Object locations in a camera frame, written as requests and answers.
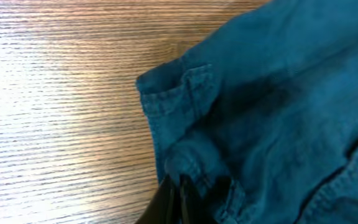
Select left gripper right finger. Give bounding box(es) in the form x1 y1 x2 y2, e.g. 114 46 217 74
180 175 217 224

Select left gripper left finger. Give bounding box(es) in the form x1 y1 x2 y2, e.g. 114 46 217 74
135 175 177 224

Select dark navy blue shorts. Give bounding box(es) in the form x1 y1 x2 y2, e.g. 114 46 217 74
136 0 358 223

